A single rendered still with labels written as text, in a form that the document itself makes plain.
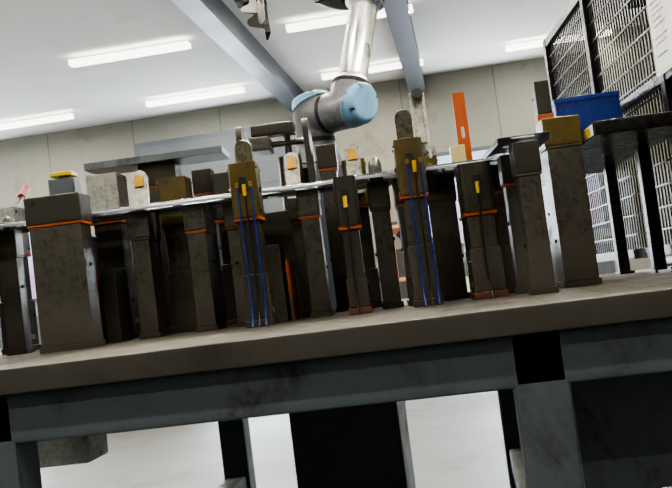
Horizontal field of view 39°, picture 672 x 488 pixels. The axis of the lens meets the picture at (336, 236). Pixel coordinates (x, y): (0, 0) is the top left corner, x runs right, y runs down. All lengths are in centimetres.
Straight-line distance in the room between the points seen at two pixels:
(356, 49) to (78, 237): 107
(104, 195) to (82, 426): 97
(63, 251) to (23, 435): 61
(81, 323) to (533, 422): 104
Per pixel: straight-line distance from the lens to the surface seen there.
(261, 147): 240
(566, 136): 209
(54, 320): 211
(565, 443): 146
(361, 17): 284
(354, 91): 268
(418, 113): 240
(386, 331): 140
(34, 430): 159
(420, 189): 196
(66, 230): 211
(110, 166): 259
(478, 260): 198
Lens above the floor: 76
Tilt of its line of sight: 3 degrees up
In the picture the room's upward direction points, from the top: 7 degrees counter-clockwise
